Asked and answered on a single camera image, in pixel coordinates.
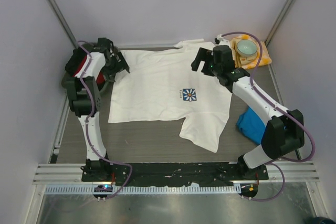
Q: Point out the beige decorated plate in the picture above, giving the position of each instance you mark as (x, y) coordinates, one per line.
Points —
(243, 60)

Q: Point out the light green bowl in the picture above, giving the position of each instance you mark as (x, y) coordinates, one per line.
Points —
(247, 48)

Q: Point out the blue t-shirt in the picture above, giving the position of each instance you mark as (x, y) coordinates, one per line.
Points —
(251, 126)

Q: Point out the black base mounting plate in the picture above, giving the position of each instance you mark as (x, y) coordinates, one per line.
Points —
(171, 174)

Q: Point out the red t-shirt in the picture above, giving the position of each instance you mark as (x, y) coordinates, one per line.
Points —
(92, 66)

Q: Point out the orange checkered cloth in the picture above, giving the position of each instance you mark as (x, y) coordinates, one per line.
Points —
(262, 51)

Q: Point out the white slotted cable duct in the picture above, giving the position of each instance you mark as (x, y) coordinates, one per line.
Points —
(105, 189)

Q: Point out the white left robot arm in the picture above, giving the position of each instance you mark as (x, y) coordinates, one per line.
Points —
(85, 102)

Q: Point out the grey plastic tray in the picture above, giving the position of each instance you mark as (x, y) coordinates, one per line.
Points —
(105, 87)

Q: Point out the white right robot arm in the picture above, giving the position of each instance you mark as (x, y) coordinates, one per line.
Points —
(283, 133)

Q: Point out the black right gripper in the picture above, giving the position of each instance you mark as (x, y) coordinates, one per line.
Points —
(203, 54)

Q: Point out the aluminium frame rail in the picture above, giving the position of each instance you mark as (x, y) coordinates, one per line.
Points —
(71, 173)

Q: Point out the white flower print t-shirt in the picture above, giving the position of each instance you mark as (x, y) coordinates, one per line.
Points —
(161, 86)

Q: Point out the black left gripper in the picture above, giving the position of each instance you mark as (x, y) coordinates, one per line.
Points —
(119, 67)

